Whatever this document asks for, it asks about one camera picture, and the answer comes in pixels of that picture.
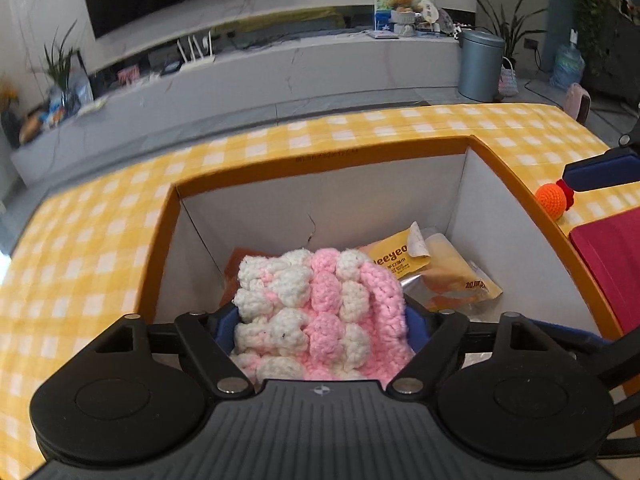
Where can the woven basket bag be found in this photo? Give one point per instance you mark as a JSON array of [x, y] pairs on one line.
[[507, 82]]

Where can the black set-top device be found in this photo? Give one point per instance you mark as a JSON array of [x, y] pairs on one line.
[[171, 68]]

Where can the black wall socket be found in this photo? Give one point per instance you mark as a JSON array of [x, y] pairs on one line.
[[530, 43]]

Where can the red box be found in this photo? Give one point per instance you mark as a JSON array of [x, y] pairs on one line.
[[610, 255]]

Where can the blue water jug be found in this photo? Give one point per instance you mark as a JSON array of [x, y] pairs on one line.
[[567, 65]]

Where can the bushy vine plant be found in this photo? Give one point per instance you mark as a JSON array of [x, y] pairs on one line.
[[590, 5]]

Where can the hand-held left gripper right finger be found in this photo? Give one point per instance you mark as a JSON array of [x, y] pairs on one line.
[[417, 327]]

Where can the orange cardboard box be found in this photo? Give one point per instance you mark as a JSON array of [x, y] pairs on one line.
[[350, 200]]

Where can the blue snack bag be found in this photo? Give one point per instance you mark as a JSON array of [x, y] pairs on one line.
[[52, 116]]

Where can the long-leaf potted plant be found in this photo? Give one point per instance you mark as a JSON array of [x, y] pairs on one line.
[[507, 30]]

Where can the pink heater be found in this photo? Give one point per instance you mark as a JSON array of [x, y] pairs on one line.
[[577, 102]]

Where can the dark cabinet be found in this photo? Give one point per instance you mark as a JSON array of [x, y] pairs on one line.
[[617, 45]]

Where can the dark vase yellow flowers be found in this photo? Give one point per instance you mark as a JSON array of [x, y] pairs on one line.
[[10, 127]]

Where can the green plant glass vase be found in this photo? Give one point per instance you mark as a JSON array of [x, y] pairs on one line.
[[60, 70]]

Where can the pink white knitted piece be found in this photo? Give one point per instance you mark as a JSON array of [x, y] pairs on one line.
[[320, 310]]

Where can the loose papers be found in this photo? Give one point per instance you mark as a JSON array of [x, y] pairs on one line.
[[92, 105]]

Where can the yellow snack packet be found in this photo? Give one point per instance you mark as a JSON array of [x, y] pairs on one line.
[[395, 255], [450, 272]]

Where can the grey trash can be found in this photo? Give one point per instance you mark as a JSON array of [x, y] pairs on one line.
[[479, 67]]

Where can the orange crochet ball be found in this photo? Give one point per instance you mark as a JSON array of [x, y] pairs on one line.
[[550, 201]]

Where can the brown teddy bear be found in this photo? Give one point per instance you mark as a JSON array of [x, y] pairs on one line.
[[403, 0]]

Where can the marble television console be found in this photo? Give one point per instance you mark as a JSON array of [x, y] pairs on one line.
[[250, 75]]

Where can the pink photo card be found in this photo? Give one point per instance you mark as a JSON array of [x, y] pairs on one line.
[[128, 76]]

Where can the yellow checkered tablecloth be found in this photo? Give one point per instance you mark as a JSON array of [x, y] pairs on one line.
[[75, 260]]

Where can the white round fan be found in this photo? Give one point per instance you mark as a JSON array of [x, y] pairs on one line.
[[429, 10]]

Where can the golden ornament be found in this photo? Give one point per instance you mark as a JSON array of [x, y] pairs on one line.
[[30, 129]]

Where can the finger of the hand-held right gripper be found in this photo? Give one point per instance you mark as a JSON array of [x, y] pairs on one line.
[[585, 334], [600, 172]]

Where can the white router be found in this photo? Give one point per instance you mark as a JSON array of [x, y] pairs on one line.
[[197, 62]]

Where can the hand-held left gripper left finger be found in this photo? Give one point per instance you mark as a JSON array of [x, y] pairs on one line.
[[226, 330]]

